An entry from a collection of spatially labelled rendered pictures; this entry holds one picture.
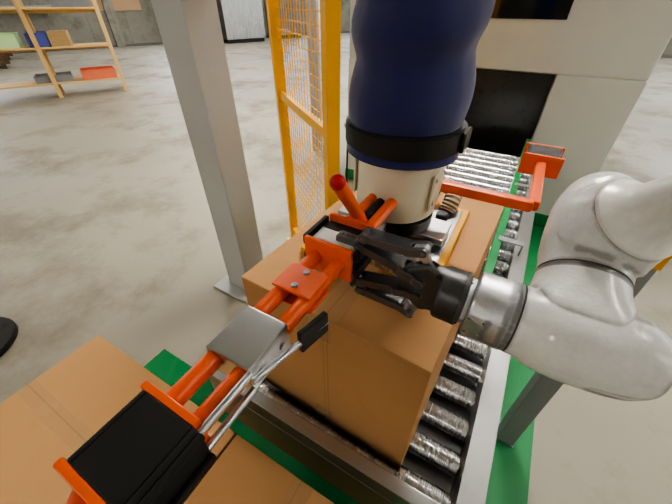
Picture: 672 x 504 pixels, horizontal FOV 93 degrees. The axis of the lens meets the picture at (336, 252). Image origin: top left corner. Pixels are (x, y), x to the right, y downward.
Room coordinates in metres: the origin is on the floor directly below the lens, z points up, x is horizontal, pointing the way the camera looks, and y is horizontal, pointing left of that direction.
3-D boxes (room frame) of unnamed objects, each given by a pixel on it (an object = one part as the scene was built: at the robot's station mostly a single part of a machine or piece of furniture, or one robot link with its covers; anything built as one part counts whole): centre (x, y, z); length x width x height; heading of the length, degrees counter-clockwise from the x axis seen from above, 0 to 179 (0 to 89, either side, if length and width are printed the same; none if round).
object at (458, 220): (0.58, -0.21, 0.97); 0.34 x 0.10 x 0.05; 150
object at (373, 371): (0.63, -0.14, 0.75); 0.60 x 0.40 x 0.40; 148
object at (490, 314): (0.28, -0.20, 1.07); 0.09 x 0.06 x 0.09; 150
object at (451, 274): (0.32, -0.14, 1.07); 0.09 x 0.07 x 0.08; 60
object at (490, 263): (1.50, -0.96, 0.60); 1.60 x 0.11 x 0.09; 150
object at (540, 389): (0.56, -0.68, 0.50); 0.07 x 0.07 x 1.00; 60
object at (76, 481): (0.11, 0.17, 1.08); 0.08 x 0.07 x 0.05; 150
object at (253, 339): (0.23, 0.10, 1.07); 0.07 x 0.07 x 0.04; 60
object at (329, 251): (0.41, -0.01, 1.08); 0.10 x 0.08 x 0.06; 60
